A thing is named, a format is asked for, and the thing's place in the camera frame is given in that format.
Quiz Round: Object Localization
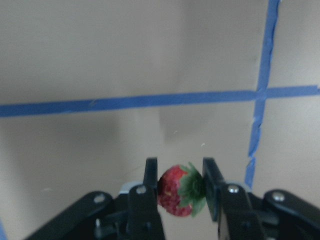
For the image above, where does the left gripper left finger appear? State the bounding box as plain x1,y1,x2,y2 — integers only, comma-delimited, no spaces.
27,157,166,240

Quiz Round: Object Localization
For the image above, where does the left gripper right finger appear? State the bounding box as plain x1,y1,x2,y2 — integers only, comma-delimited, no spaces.
202,157,320,240

